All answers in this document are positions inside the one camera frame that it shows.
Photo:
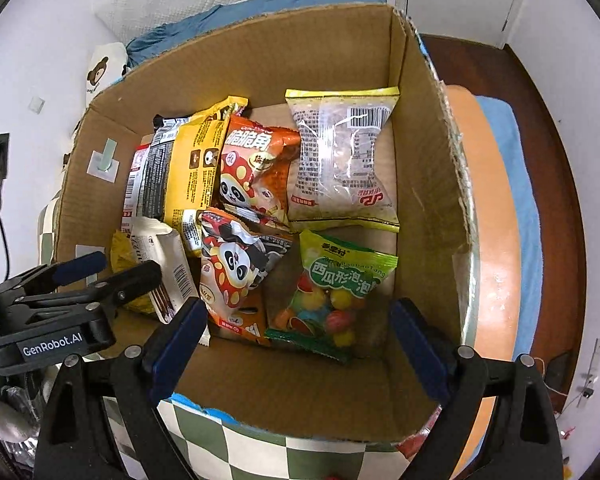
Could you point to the green candy ball packet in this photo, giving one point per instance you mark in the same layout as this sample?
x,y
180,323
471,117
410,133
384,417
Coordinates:
x,y
330,300

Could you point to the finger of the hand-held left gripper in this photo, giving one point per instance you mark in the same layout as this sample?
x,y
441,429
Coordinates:
x,y
80,266
130,285

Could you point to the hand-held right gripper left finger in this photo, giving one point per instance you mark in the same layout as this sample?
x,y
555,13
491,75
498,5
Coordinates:
x,y
177,345

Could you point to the white wall outlet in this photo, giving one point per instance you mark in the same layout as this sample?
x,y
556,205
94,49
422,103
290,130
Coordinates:
x,y
36,104

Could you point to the white bear-print pillow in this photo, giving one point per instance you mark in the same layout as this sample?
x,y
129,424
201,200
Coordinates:
x,y
102,67

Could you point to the green white checkered mat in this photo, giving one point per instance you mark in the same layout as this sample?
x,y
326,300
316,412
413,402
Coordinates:
x,y
490,210

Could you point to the blue bed sheet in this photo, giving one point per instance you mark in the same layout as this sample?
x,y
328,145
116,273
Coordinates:
x,y
260,5

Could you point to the red and white snack packet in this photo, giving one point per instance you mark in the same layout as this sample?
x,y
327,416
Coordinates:
x,y
132,190

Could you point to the red white panda snack packet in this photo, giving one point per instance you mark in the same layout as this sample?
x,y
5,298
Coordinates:
x,y
235,275

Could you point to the light blue blanket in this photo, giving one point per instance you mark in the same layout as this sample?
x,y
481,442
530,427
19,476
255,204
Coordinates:
x,y
520,200

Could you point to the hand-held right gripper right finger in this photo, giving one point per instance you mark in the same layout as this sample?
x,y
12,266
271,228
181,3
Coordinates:
x,y
420,350

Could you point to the cardboard box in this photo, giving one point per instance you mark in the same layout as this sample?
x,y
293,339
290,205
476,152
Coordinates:
x,y
420,160

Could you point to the dark red snack packet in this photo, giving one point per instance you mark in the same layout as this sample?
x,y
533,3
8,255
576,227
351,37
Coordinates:
x,y
422,440

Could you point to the black snack packet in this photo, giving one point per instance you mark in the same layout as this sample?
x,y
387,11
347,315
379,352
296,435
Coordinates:
x,y
160,170

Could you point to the small yellow snack packet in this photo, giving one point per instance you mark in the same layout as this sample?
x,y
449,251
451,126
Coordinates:
x,y
122,255

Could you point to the white chocolate stick packet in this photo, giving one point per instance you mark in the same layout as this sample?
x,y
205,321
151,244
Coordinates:
x,y
167,255

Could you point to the orange panda snack packet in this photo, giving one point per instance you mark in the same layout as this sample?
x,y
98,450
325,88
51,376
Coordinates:
x,y
250,170

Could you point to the clear yellow-edged snack packet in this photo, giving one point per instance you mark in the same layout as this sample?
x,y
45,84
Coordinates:
x,y
345,160

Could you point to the large yellow snack packet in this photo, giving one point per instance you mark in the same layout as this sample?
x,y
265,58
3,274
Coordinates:
x,y
192,175

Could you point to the crumpled clear plastic bag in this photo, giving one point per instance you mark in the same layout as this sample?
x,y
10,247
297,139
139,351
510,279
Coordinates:
x,y
17,420

